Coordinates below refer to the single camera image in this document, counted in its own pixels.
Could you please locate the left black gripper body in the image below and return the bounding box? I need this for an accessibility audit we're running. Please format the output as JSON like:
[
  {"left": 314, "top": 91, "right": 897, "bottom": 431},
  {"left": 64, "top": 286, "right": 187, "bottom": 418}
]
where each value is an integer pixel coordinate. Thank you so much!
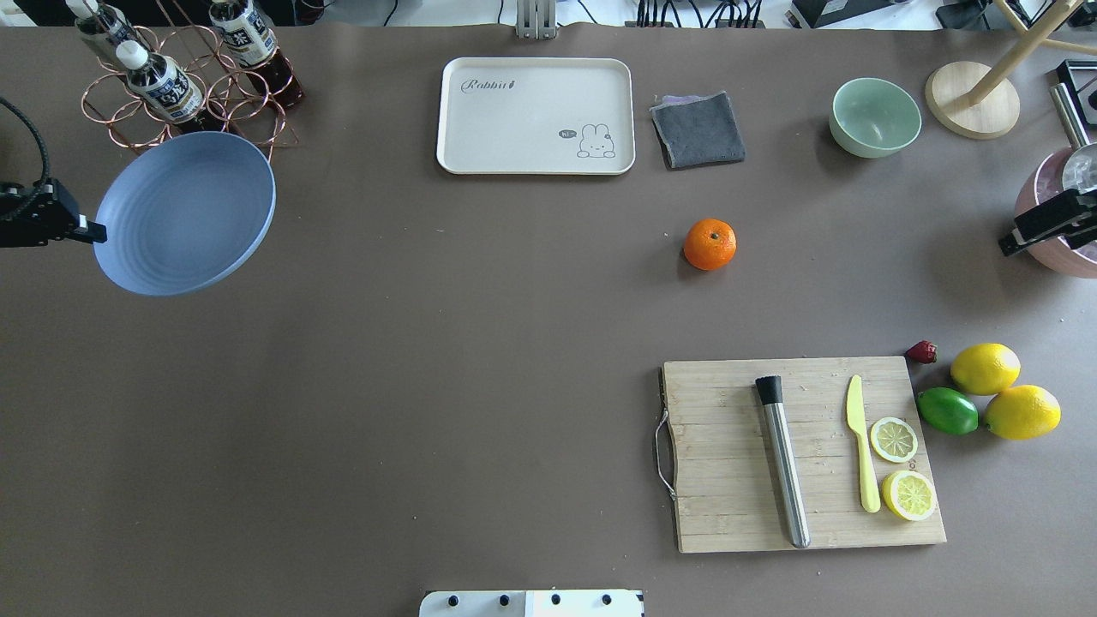
[{"left": 1, "top": 178, "right": 81, "bottom": 249}]

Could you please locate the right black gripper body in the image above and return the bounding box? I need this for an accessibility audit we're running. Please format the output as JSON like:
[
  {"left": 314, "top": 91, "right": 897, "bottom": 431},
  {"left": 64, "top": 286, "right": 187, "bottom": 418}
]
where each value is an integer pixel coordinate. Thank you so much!
[{"left": 1063, "top": 190, "right": 1096, "bottom": 245}]

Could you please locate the blue round plate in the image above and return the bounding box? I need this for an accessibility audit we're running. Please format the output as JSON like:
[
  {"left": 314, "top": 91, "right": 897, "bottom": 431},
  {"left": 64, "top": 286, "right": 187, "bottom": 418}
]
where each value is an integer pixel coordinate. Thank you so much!
[{"left": 94, "top": 132, "right": 278, "bottom": 298}]

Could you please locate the orange mandarin fruit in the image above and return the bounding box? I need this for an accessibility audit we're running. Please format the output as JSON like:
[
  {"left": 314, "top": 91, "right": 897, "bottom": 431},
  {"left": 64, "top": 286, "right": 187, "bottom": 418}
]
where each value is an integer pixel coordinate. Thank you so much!
[{"left": 682, "top": 218, "right": 738, "bottom": 271}]

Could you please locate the pink bowl with ice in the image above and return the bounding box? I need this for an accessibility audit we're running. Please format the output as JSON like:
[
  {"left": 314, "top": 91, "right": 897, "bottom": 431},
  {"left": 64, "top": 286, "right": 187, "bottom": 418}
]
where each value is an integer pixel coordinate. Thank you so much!
[{"left": 1014, "top": 148, "right": 1096, "bottom": 279}]

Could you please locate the metal ice scoop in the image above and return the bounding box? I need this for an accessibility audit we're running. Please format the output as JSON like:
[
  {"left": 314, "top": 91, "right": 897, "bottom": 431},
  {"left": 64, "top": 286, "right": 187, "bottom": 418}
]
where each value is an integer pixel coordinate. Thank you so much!
[{"left": 1051, "top": 83, "right": 1096, "bottom": 193}]

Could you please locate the wooden cup stand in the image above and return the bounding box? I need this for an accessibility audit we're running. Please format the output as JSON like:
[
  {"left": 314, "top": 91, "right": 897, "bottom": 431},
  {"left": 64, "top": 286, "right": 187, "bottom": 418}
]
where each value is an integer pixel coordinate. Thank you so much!
[{"left": 924, "top": 1, "right": 1096, "bottom": 141}]

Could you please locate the tea bottle front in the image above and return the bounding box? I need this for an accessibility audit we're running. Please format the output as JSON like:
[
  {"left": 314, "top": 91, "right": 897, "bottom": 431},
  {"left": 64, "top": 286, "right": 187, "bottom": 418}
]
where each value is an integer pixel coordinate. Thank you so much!
[{"left": 115, "top": 40, "right": 225, "bottom": 134}]

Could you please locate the tea bottle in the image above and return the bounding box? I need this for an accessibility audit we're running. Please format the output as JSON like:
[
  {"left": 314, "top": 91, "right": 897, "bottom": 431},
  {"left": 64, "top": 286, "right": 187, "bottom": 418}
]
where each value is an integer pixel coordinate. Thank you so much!
[
  {"left": 208, "top": 1, "right": 304, "bottom": 109},
  {"left": 115, "top": 40, "right": 225, "bottom": 134},
  {"left": 66, "top": 0, "right": 149, "bottom": 69}
]

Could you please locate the yellow lemon upper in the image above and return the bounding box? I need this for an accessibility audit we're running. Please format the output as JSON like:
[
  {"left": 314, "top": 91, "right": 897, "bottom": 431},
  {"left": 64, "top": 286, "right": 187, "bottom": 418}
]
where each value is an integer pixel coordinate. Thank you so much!
[{"left": 950, "top": 343, "right": 1022, "bottom": 396}]

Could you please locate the yellow lemon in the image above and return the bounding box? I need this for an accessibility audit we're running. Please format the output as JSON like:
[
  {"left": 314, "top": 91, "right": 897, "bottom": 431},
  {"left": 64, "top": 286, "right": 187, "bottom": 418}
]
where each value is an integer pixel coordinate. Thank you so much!
[
  {"left": 950, "top": 343, "right": 1022, "bottom": 396},
  {"left": 983, "top": 384, "right": 1062, "bottom": 440}
]

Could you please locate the red strawberry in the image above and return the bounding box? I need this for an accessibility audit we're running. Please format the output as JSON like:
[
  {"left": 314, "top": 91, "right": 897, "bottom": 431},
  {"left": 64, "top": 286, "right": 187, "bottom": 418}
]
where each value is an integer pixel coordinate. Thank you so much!
[{"left": 904, "top": 339, "right": 938, "bottom": 366}]

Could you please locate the yellow lemon lower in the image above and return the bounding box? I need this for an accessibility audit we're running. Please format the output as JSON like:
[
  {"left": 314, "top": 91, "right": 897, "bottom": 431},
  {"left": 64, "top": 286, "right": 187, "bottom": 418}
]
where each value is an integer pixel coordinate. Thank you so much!
[{"left": 983, "top": 384, "right": 1062, "bottom": 440}]

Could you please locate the tea bottle back left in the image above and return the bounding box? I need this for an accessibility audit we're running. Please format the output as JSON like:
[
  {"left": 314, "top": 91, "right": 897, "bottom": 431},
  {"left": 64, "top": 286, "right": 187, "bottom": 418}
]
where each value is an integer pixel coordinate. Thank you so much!
[{"left": 66, "top": 0, "right": 149, "bottom": 69}]

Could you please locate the green bowl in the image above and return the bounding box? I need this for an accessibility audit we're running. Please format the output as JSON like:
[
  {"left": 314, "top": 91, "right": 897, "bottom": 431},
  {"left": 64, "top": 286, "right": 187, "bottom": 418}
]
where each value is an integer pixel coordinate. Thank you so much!
[{"left": 828, "top": 77, "right": 921, "bottom": 158}]

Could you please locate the green lime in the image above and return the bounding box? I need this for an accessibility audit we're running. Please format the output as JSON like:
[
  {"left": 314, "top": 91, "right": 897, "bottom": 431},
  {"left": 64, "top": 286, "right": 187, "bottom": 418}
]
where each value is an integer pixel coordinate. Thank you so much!
[{"left": 915, "top": 386, "right": 980, "bottom": 436}]

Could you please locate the tea bottle back right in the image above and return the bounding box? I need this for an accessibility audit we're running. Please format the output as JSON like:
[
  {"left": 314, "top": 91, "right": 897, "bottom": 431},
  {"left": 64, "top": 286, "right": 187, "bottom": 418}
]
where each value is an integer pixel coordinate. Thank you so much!
[{"left": 208, "top": 1, "right": 304, "bottom": 109}]

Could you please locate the lemon half upper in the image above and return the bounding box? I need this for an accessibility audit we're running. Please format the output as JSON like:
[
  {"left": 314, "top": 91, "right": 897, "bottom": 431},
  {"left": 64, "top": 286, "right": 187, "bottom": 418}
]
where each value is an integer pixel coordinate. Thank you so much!
[{"left": 867, "top": 416, "right": 920, "bottom": 464}]

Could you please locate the lemon half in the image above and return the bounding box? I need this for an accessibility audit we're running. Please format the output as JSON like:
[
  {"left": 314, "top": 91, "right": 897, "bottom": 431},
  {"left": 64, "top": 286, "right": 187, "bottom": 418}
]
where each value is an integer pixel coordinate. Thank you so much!
[
  {"left": 867, "top": 416, "right": 920, "bottom": 464},
  {"left": 881, "top": 470, "right": 938, "bottom": 521}
]

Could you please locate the lemon half lower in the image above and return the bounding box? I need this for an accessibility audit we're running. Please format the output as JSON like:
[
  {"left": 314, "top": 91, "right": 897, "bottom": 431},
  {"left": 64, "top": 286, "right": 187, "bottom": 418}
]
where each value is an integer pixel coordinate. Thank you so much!
[{"left": 881, "top": 470, "right": 938, "bottom": 521}]

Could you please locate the yellow plastic knife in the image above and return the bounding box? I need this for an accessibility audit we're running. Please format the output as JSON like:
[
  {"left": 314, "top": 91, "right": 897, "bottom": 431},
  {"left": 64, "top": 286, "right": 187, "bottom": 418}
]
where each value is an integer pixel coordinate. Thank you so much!
[{"left": 845, "top": 374, "right": 881, "bottom": 514}]

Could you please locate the steel muddler black tip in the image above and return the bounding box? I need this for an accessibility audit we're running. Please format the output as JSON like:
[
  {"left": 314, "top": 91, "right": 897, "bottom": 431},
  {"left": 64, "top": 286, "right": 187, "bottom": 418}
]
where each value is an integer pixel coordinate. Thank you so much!
[{"left": 755, "top": 375, "right": 812, "bottom": 549}]

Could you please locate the grey folded cloth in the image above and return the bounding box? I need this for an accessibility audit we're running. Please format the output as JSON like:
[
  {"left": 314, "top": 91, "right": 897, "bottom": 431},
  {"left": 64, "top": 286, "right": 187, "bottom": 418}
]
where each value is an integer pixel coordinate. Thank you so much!
[{"left": 651, "top": 91, "right": 746, "bottom": 171}]

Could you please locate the cream rabbit tray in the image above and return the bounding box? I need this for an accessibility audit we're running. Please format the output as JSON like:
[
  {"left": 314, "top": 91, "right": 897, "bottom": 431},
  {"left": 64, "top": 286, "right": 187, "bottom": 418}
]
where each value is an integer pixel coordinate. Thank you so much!
[{"left": 436, "top": 57, "right": 636, "bottom": 176}]

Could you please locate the copper wire bottle rack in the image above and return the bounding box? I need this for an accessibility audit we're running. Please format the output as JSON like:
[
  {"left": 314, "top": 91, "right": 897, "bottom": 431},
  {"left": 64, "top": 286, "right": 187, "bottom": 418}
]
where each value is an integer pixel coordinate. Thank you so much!
[{"left": 80, "top": 1, "right": 302, "bottom": 160}]

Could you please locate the metal bracket table edge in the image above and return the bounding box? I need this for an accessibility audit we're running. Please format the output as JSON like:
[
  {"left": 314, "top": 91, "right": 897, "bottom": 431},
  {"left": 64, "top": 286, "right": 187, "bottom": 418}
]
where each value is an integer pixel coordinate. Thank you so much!
[{"left": 516, "top": 0, "right": 559, "bottom": 40}]

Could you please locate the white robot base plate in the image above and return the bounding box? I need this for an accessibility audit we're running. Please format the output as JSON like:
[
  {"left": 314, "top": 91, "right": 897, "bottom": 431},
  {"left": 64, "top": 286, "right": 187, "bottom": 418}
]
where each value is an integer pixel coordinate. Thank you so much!
[{"left": 418, "top": 588, "right": 645, "bottom": 616}]

